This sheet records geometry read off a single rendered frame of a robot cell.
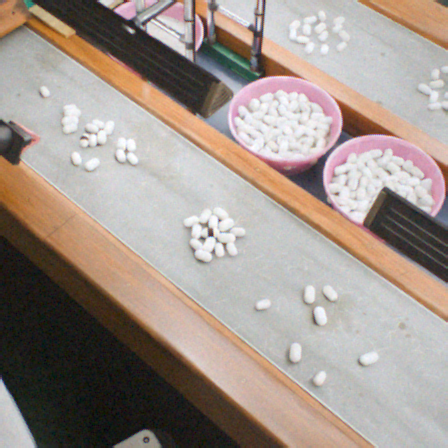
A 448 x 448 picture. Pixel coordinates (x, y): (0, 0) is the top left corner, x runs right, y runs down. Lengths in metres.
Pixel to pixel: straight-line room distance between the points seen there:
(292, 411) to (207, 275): 0.34
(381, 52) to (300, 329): 0.84
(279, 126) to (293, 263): 0.38
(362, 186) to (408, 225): 0.49
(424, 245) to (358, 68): 0.83
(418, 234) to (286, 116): 0.69
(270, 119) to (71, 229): 0.55
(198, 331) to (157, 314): 0.09
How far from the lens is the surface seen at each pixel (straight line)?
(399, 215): 1.27
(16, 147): 1.58
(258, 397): 1.44
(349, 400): 1.48
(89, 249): 1.60
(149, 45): 1.49
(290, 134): 1.82
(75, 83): 1.95
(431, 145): 1.83
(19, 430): 0.72
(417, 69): 2.04
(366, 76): 1.99
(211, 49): 2.07
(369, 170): 1.78
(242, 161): 1.72
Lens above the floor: 2.09
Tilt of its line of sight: 54 degrees down
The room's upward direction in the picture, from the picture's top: straight up
